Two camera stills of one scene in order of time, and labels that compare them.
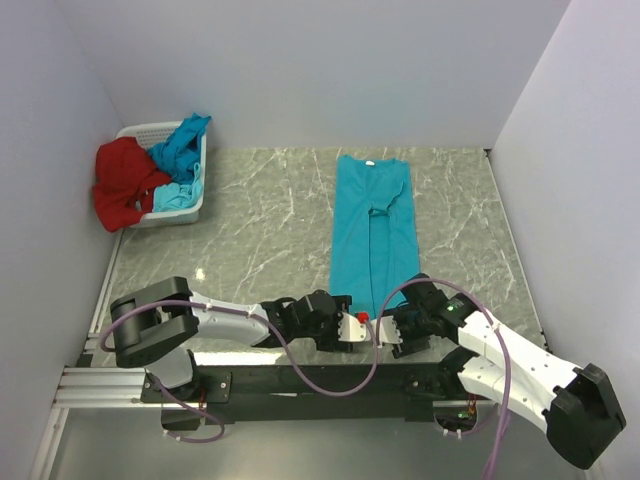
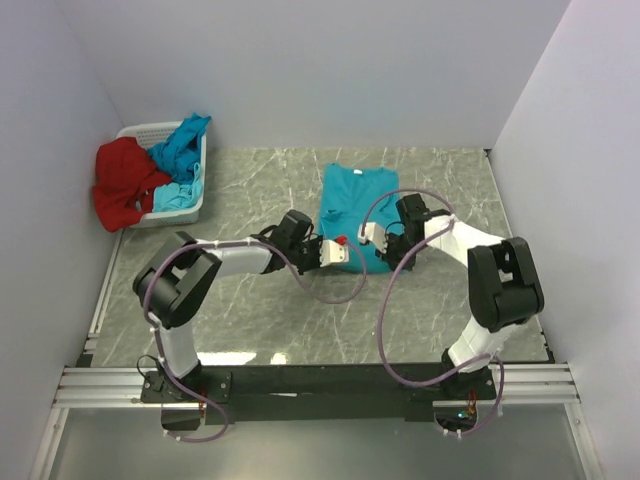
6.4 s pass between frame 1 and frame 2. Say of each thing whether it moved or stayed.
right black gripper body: moved
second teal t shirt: stayed
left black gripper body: moved
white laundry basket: stayed
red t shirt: stayed
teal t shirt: moved
